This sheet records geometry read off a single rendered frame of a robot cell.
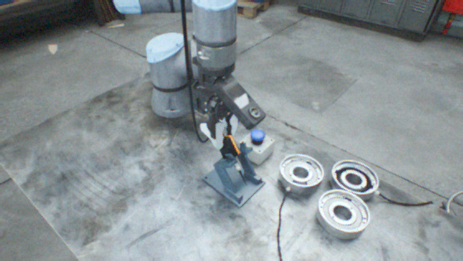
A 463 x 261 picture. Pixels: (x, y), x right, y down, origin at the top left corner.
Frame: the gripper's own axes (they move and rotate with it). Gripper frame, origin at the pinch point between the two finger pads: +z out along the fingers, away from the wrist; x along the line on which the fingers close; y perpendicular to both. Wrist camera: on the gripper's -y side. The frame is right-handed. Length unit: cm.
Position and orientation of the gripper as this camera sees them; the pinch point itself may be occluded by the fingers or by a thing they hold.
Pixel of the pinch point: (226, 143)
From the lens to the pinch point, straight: 67.4
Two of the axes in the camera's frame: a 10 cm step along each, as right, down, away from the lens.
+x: -6.8, 4.8, -5.6
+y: -7.4, -4.4, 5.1
